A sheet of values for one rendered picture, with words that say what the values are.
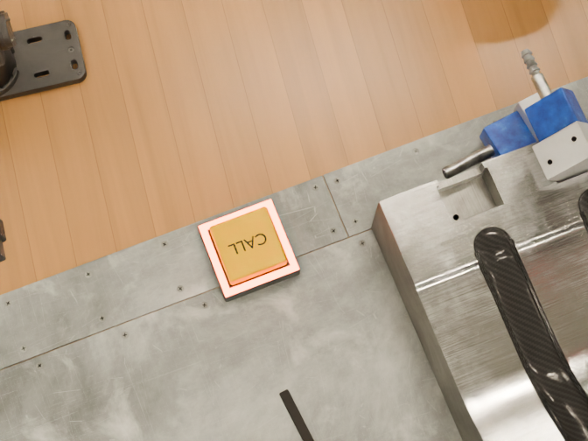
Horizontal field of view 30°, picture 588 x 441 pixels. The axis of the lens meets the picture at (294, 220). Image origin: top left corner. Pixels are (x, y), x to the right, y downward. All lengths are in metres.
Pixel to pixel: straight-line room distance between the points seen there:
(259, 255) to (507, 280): 0.24
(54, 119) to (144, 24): 0.14
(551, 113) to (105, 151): 0.45
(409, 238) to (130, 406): 0.32
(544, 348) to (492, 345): 0.05
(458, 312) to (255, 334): 0.21
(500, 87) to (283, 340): 0.36
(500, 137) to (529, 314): 0.19
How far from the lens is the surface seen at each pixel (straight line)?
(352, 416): 1.08
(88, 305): 1.11
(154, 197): 1.14
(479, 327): 1.02
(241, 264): 1.07
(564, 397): 1.03
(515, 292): 1.04
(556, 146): 1.05
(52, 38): 1.21
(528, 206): 1.05
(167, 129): 1.16
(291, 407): 1.08
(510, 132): 1.13
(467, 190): 1.08
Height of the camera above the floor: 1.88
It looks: 74 degrees down
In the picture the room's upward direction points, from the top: 2 degrees clockwise
